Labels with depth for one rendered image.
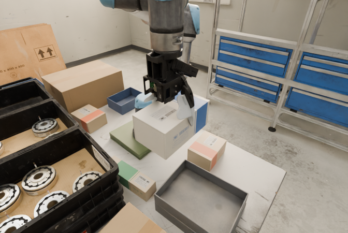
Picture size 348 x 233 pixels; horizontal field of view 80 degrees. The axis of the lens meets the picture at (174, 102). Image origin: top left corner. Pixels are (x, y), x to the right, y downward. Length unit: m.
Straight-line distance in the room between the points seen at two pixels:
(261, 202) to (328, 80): 1.45
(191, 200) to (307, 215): 1.21
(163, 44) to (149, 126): 0.20
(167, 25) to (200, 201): 0.62
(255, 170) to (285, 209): 0.86
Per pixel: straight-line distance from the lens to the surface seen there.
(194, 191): 0.86
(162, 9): 0.44
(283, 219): 1.82
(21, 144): 1.12
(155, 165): 1.00
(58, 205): 0.69
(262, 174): 1.04
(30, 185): 0.88
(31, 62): 3.71
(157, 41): 0.46
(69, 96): 1.32
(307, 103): 2.27
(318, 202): 2.03
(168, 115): 0.55
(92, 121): 1.22
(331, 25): 2.93
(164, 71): 0.48
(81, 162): 0.91
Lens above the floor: 1.46
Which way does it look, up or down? 32 degrees down
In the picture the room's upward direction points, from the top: straight up
